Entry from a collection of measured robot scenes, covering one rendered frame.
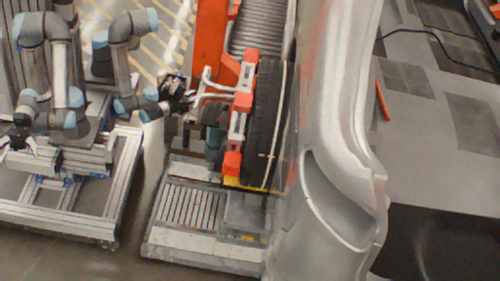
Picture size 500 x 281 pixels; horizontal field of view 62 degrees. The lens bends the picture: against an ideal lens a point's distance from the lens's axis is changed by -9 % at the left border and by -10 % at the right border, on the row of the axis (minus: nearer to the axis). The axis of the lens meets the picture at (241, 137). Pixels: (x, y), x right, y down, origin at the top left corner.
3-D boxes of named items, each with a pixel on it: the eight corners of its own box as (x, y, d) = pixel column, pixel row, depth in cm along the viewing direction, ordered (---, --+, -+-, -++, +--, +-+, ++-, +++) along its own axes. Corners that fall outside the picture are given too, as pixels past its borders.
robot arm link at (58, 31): (75, 13, 182) (76, 129, 184) (50, 14, 179) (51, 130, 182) (72, 7, 171) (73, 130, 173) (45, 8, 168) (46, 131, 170)
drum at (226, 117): (242, 139, 232) (246, 118, 223) (200, 132, 232) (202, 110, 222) (245, 121, 243) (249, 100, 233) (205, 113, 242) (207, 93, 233)
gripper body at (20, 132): (29, 153, 157) (33, 130, 165) (28, 137, 151) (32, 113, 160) (9, 152, 155) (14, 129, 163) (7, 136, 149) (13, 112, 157)
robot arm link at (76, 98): (85, 122, 207) (82, 100, 197) (57, 123, 203) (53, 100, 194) (86, 104, 215) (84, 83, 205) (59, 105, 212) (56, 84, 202)
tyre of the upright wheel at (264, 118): (276, 215, 241) (305, 146, 187) (232, 207, 241) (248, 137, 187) (287, 116, 279) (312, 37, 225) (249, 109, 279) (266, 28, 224)
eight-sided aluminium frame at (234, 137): (231, 194, 232) (247, 114, 194) (219, 192, 232) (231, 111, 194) (243, 123, 271) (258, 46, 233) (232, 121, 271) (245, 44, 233)
